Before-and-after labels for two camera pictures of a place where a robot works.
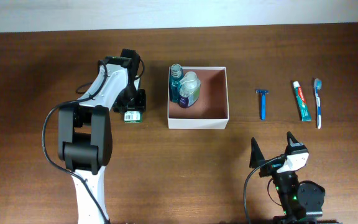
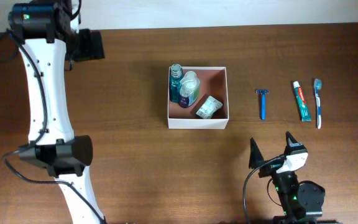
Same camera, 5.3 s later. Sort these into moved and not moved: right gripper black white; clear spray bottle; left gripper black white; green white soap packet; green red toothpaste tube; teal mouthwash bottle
Moved: green white soap packet; left gripper black white
Not moved: right gripper black white; clear spray bottle; green red toothpaste tube; teal mouthwash bottle
